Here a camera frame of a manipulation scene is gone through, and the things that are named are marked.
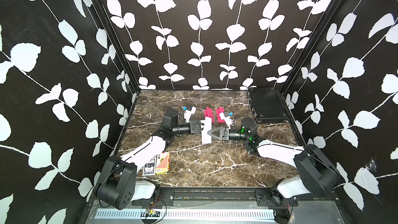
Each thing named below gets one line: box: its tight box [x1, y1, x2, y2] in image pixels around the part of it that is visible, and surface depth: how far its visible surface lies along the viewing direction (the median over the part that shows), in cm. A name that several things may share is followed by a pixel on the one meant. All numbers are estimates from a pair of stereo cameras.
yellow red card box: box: [155, 151, 170, 175], surface depth 85 cm
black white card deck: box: [142, 157, 157, 176], surface depth 83 cm
